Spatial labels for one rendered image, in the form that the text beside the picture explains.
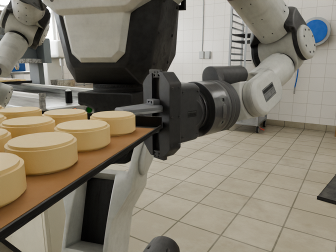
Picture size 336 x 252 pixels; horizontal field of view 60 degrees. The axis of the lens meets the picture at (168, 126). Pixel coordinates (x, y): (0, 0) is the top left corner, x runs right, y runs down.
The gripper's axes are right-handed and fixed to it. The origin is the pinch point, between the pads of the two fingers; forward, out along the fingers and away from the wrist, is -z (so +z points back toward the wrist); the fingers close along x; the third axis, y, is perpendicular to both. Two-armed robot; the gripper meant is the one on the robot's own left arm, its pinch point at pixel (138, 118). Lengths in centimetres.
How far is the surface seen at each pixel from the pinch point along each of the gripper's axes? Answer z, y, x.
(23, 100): 17, -100, -8
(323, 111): 445, -122, -63
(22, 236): 14, -112, -76
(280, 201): 178, -58, -94
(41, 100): 20, -88, -7
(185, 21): 387, -354, 83
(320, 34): 427, -131, 48
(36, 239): 16, -99, -72
